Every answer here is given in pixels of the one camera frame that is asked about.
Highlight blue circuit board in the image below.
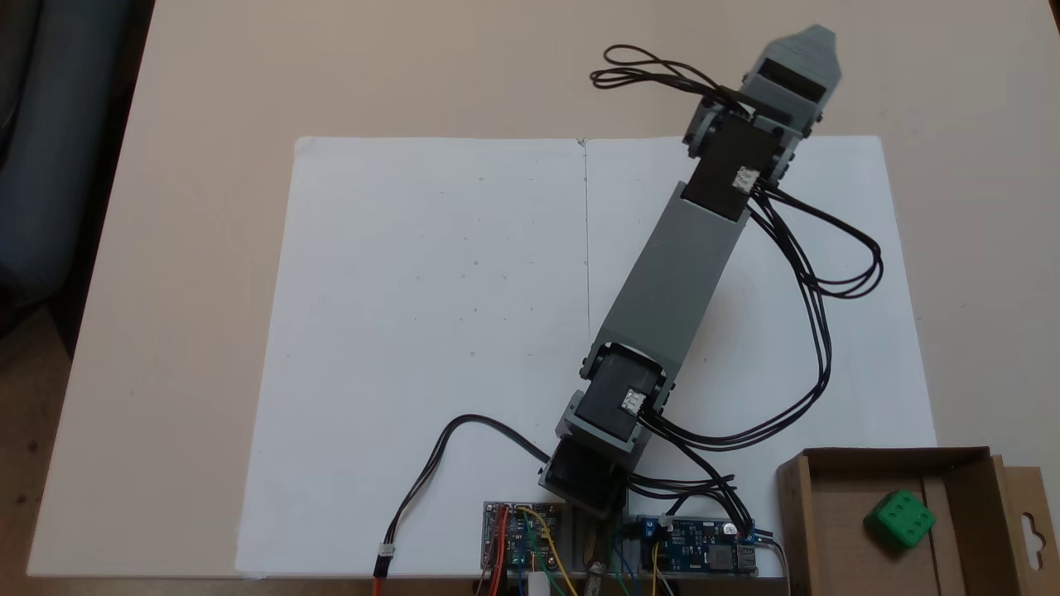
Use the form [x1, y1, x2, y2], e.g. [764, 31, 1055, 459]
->
[636, 515, 759, 577]

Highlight green dice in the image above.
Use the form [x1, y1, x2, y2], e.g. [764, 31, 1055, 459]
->
[864, 490, 938, 550]

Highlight brown cardboard box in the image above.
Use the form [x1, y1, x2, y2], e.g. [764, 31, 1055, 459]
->
[776, 447, 1060, 596]

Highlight black elbow cable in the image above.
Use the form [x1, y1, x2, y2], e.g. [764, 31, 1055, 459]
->
[623, 418, 756, 541]

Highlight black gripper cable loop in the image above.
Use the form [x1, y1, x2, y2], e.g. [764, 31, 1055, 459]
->
[589, 45, 750, 113]

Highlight dark grey chair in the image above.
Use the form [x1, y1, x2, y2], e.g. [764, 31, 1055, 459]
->
[0, 0, 155, 332]

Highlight white paper sheet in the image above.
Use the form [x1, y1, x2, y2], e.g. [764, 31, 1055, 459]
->
[580, 135, 938, 578]
[234, 137, 589, 580]

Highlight red wire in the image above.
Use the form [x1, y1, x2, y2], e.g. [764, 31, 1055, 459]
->
[487, 509, 509, 596]

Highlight yellow wire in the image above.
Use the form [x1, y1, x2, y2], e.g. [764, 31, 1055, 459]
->
[518, 505, 578, 596]

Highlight metal table clamp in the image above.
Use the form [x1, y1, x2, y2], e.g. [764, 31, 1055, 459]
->
[583, 530, 612, 596]

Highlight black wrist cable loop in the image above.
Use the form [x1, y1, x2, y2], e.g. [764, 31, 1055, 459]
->
[642, 180, 884, 452]

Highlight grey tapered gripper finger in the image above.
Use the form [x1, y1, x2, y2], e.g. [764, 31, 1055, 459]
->
[766, 24, 840, 62]

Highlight grey circuit board with wires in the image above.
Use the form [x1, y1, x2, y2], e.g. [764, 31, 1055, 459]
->
[483, 501, 566, 574]

